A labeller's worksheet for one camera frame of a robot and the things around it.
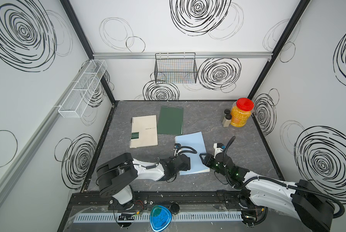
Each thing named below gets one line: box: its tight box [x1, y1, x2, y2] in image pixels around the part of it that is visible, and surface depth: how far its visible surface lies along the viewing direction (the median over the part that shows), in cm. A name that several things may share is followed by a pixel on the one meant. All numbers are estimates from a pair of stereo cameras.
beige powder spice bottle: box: [221, 114, 232, 128], surface depth 101 cm
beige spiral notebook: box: [129, 115, 159, 149], surface depth 102 cm
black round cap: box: [169, 202, 181, 215], surface depth 65 cm
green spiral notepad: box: [157, 106, 185, 135], surface depth 110 cm
